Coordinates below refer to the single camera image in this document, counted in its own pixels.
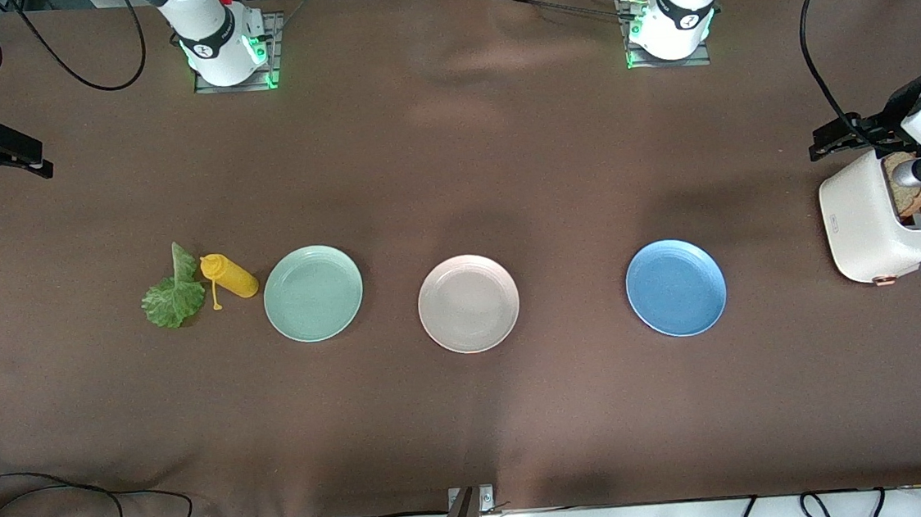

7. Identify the brown tablecloth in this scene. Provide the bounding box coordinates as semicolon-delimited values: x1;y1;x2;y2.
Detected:
0;0;921;517

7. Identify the grey braided cable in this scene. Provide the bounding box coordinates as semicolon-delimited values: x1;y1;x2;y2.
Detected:
502;0;633;29

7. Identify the green lettuce leaf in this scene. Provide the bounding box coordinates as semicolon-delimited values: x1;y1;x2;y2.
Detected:
137;239;210;332

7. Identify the brown bread slice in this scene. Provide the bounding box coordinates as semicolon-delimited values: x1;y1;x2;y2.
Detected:
882;150;921;219

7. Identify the white two-slot toaster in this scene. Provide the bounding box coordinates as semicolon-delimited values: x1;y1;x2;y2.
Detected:
816;147;921;291

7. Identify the beige plate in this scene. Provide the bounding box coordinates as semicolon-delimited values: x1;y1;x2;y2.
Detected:
414;251;524;359

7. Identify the blue plate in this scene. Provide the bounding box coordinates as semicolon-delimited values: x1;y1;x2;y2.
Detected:
622;235;731;342

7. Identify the yellow squeeze bottle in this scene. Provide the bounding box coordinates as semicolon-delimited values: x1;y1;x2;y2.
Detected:
198;250;261;312

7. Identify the green plate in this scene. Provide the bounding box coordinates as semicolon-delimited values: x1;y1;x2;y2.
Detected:
259;242;369;347

